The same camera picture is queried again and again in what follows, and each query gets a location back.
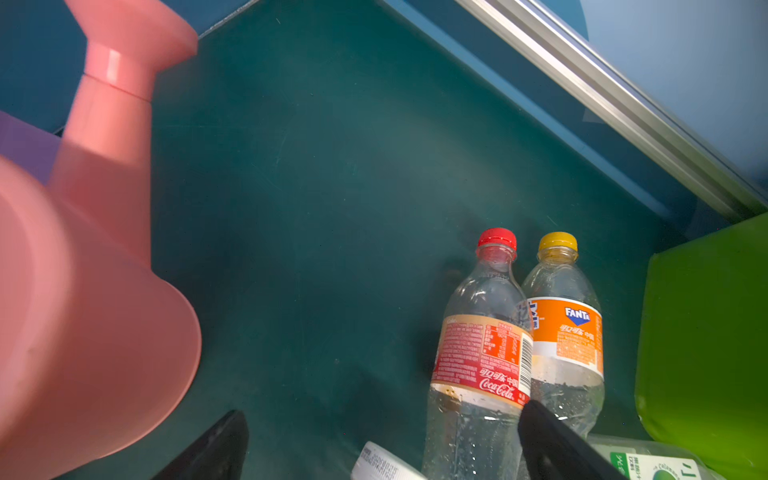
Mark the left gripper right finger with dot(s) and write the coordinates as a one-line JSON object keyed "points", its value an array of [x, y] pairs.
{"points": [[553, 451]]}

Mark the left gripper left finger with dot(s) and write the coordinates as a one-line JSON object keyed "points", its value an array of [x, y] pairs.
{"points": [[218, 454]]}

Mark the orange Fanta bottle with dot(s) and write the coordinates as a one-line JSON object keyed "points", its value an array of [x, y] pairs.
{"points": [[568, 368]]}

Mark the red label cola bottle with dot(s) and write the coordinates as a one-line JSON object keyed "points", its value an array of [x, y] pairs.
{"points": [[482, 372]]}

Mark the lime label bottle near bin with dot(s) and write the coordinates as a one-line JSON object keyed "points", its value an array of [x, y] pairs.
{"points": [[649, 460]]}

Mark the green plastic trash bin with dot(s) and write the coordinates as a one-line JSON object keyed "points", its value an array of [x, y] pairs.
{"points": [[701, 380]]}

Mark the clear ribbed water bottle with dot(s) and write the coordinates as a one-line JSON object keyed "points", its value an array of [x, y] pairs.
{"points": [[377, 463]]}

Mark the pink plastic watering can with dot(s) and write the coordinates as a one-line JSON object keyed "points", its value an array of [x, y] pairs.
{"points": [[96, 349]]}

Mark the purple plastic item behind can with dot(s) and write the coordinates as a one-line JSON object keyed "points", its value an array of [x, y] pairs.
{"points": [[31, 148]]}

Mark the aluminium back frame rail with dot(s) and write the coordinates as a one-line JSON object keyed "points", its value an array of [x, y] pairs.
{"points": [[564, 56]]}

